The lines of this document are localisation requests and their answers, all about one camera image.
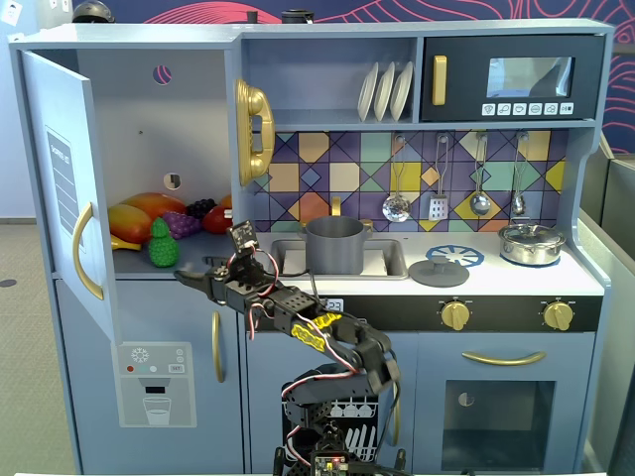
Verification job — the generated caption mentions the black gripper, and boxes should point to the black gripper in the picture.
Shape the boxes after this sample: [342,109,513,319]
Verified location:
[174,247,282,318]

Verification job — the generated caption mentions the green toy pear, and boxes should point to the green toy pear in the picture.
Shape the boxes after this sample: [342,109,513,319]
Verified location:
[148,216,182,269]

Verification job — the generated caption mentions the blue-gray hinged cabinet door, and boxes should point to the blue-gray hinged cabinet door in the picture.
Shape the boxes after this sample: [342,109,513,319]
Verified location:
[19,49,120,346]

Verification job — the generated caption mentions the red toy fruit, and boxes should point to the red toy fruit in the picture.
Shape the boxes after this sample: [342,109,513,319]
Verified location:
[200,205,234,235]

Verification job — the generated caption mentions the purple toy grapes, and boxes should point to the purple toy grapes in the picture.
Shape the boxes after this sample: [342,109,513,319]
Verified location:
[162,210,202,240]

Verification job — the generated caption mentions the blue-gray toy kitchen unit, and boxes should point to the blue-gray toy kitchen unit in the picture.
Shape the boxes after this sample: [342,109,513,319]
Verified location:
[7,18,624,475]

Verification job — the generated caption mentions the dark toy grapes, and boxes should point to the dark toy grapes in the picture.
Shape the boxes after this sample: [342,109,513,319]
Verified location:
[185,197,218,221]

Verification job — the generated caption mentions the red-orange toy mango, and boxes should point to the red-orange toy mango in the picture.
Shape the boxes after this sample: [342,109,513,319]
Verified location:
[121,191,189,224]

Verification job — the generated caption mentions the yellow toy banana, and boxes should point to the yellow toy banana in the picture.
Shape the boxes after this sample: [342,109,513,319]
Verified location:
[109,233,143,252]

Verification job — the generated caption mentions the yellow-orange toy fruit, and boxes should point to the yellow-orange toy fruit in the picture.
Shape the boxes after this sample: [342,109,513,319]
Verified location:
[107,203,157,244]

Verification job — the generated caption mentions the gray plastic pot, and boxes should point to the gray plastic pot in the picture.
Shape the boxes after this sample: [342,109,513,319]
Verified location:
[299,215,374,276]

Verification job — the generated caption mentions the gold toy telephone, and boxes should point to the gold toy telephone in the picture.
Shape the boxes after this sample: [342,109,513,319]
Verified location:
[234,77,277,187]

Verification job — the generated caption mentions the gray toy sink basin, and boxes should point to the gray toy sink basin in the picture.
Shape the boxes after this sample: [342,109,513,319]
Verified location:
[267,238,409,282]

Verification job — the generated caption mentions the metal toy skimmer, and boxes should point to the metal toy skimmer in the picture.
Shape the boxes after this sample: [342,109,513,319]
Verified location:
[381,132,413,223]

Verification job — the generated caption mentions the robot controller circuit board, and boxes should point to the robot controller circuit board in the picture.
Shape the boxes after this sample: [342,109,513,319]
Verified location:
[310,448,351,476]

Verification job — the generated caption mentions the gray pot lid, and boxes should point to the gray pot lid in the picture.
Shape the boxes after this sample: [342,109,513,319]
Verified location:
[408,247,470,288]

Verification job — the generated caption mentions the white toy plate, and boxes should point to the white toy plate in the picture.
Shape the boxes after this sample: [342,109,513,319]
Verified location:
[389,60,415,122]
[357,61,381,123]
[372,61,397,123]

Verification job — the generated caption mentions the metal slotted toy spatula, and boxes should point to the metal slotted toy spatula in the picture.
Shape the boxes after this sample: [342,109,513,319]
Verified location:
[428,132,452,222]

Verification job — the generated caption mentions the gold stove knob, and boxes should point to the gold stove knob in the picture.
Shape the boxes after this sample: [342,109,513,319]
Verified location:
[440,299,472,332]
[542,299,576,332]

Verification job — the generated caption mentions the metal toy ladle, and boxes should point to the metal toy ladle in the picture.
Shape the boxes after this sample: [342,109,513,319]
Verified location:
[468,131,492,217]

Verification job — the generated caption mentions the dark helmet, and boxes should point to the dark helmet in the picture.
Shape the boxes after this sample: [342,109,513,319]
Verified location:
[71,0,116,24]

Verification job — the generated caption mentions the small metal toy spoon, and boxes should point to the small metal toy spoon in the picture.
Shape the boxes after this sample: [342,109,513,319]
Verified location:
[510,131,530,216]

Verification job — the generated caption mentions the shiny steel toy pot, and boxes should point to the shiny steel toy pot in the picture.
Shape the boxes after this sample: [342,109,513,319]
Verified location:
[497,222,567,267]

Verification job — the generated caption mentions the black toy microwave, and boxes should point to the black toy microwave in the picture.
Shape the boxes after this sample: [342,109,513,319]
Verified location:
[420,34,607,123]

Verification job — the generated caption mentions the black camera circuit board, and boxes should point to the black camera circuit board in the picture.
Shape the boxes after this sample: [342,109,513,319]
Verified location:
[226,221,259,252]

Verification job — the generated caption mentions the gold fridge door handle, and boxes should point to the gold fridge door handle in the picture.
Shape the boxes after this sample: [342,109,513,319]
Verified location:
[211,310,225,384]

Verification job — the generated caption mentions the curved gold cabinet door handle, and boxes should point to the curved gold cabinet door handle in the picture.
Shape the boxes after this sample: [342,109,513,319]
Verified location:
[71,201,105,301]

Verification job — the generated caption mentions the gold dishwasher door handle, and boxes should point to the gold dishwasher door handle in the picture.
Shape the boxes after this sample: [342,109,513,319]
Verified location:
[391,381,402,447]

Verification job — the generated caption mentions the gold microwave handle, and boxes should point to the gold microwave handle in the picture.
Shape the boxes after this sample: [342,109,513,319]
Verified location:
[431,55,448,107]

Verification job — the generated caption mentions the gold oven door handle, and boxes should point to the gold oven door handle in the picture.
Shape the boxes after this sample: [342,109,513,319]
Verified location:
[461,350,548,367]

